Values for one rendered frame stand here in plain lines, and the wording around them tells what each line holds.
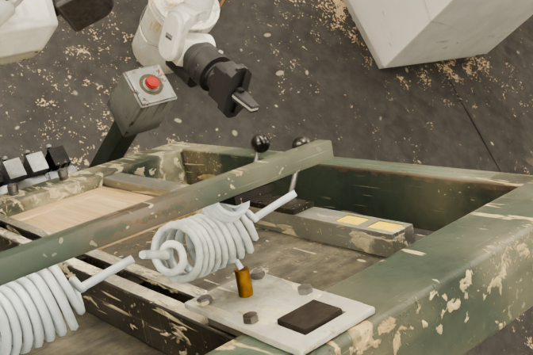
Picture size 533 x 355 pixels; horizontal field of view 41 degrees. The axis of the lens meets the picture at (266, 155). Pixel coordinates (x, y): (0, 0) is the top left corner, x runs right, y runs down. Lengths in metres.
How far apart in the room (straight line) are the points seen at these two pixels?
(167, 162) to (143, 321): 1.02
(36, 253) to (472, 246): 0.49
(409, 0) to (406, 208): 2.43
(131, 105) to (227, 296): 1.27
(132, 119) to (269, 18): 1.84
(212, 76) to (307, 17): 2.38
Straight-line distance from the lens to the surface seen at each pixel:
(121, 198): 1.68
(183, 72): 1.64
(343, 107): 3.64
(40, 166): 1.98
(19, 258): 0.58
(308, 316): 0.70
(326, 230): 1.19
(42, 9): 1.52
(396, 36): 3.81
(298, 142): 1.28
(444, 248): 0.86
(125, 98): 2.02
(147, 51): 3.17
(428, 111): 4.00
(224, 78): 1.51
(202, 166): 1.89
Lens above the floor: 2.49
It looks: 50 degrees down
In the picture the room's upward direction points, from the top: 43 degrees clockwise
